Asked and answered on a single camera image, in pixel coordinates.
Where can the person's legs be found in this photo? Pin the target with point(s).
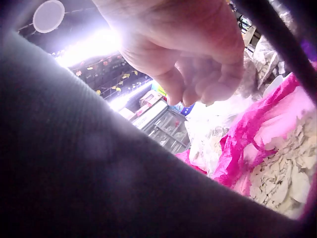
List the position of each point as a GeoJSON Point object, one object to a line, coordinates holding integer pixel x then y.
{"type": "Point", "coordinates": [74, 161]}

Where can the clear plastic bag of leaves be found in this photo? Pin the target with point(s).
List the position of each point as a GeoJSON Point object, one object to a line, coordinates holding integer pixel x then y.
{"type": "Point", "coordinates": [210, 133]}

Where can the person's right hand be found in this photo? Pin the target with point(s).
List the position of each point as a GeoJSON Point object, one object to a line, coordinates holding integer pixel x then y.
{"type": "Point", "coordinates": [178, 34]}

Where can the person's right fingers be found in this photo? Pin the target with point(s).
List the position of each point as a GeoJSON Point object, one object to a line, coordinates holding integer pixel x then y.
{"type": "Point", "coordinates": [203, 86]}

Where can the pink plastic bag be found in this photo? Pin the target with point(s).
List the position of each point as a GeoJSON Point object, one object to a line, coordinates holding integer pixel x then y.
{"type": "Point", "coordinates": [237, 138]}

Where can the white sack of leaves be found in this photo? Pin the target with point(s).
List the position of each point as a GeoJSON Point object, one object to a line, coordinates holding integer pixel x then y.
{"type": "Point", "coordinates": [265, 59]}

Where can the glass-top freezer cabinet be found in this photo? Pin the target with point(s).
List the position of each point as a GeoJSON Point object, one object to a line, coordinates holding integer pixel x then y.
{"type": "Point", "coordinates": [163, 126]}

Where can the pile of dried leaves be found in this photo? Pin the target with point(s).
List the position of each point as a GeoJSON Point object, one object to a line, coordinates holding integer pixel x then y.
{"type": "Point", "coordinates": [282, 173]}

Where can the round white ceiling lamp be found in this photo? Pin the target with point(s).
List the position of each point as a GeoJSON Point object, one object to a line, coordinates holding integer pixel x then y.
{"type": "Point", "coordinates": [48, 16]}

